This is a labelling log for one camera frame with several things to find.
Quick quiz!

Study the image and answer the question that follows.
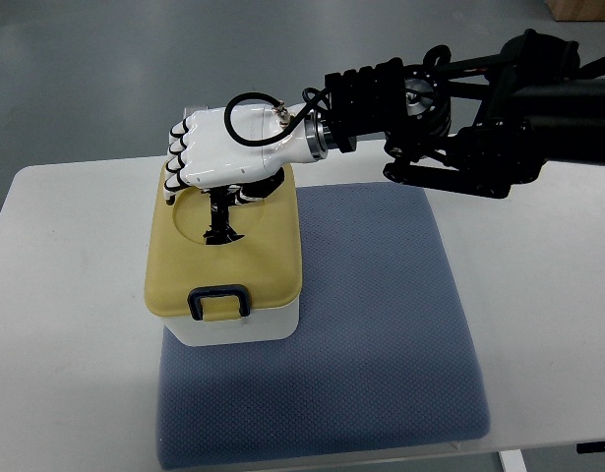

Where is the blue grey cushion mat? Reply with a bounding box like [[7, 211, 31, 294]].
[[157, 183, 490, 469]]

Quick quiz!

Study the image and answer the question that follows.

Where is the yellow storage box lid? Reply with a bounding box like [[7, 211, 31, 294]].
[[145, 166, 302, 318]]

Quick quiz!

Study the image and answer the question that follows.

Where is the brown cardboard box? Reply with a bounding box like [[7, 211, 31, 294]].
[[545, 0, 605, 22]]

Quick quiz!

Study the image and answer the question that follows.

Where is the black table bracket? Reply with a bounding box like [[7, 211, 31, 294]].
[[575, 441, 605, 454]]

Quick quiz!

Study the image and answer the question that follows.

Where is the upper metal floor plate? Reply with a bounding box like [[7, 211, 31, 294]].
[[183, 105, 209, 118]]

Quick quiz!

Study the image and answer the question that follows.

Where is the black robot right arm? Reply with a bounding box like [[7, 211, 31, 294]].
[[302, 29, 605, 199]]

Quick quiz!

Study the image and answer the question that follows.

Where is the white table leg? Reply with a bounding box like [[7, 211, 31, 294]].
[[498, 449, 528, 472]]

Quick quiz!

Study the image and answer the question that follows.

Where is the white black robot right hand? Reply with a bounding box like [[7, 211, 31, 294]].
[[162, 104, 328, 205]]

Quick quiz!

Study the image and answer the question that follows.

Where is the white storage box base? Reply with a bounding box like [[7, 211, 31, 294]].
[[163, 298, 299, 347]]

